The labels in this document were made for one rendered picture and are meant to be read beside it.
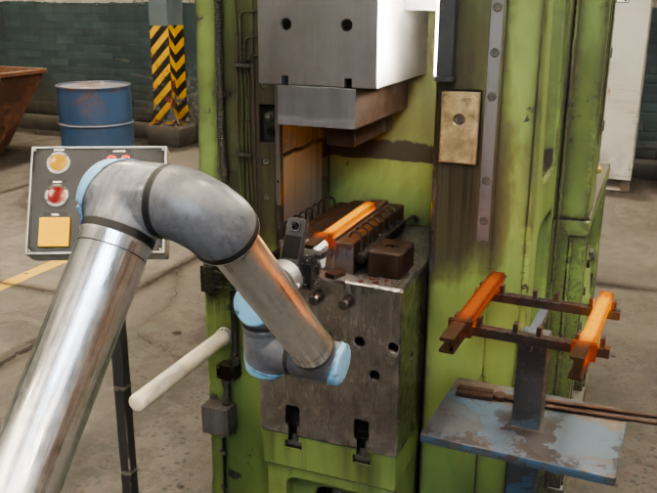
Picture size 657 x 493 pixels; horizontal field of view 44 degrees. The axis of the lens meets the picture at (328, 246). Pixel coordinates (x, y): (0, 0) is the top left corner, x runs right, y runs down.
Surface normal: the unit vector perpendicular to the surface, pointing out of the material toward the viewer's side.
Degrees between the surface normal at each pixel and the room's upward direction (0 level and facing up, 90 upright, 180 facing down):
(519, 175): 90
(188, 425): 0
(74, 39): 90
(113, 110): 90
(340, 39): 90
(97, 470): 0
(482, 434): 0
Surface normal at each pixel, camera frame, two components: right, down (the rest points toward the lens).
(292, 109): -0.37, 0.27
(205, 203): 0.40, -0.19
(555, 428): 0.00, -0.96
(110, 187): -0.34, -0.37
